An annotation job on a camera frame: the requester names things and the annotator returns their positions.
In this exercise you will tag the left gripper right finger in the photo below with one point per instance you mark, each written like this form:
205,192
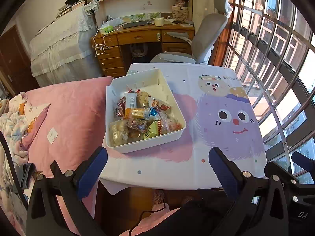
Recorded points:
259,205

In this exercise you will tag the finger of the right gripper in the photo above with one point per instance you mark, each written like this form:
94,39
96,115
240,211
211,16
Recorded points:
304,162
280,178

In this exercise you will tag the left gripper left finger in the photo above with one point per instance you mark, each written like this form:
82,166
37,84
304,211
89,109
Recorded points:
44,216

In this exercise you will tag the pale biscuit clear packet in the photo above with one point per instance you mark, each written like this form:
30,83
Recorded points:
119,132

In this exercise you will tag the dark red snack packet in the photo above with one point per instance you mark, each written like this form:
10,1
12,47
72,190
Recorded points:
120,107

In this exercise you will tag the clear nut snack packet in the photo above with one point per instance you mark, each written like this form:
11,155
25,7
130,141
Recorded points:
136,124

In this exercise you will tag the orange snack packet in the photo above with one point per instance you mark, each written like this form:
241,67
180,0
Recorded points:
136,113

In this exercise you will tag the green snack packet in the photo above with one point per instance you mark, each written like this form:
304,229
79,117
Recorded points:
153,130

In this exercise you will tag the white plastic storage bin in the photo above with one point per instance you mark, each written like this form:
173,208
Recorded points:
153,82

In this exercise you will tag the white barcode snack packet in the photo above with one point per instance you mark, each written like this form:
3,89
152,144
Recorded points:
130,100

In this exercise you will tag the blue foil snack packet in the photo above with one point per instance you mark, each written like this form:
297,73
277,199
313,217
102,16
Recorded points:
151,114

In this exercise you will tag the red Cookies snack bag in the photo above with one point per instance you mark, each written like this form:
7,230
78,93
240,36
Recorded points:
160,105

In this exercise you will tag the white paper note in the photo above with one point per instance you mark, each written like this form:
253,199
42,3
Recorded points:
52,135

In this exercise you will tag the pink bed blanket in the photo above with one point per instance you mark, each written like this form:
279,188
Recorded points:
77,113

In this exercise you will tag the floral crumpled quilt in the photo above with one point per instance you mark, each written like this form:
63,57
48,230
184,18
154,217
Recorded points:
20,123

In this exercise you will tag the cartoon print tablecloth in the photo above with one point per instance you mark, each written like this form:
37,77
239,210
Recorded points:
213,110

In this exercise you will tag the wooden door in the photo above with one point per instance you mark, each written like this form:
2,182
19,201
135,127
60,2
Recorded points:
15,62

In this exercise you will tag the white lace covered cabinet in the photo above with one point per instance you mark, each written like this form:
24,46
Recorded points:
62,51

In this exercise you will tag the green tissue pack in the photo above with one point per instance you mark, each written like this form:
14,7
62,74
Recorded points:
105,29

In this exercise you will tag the grey office chair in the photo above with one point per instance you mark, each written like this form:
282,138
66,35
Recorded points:
203,42

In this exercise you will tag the black keyboard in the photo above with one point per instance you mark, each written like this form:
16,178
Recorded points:
136,24

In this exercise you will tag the wooden desk with drawers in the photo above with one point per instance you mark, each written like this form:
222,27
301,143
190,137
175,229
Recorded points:
117,50

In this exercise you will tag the cream mug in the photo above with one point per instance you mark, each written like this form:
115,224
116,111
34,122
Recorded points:
159,22

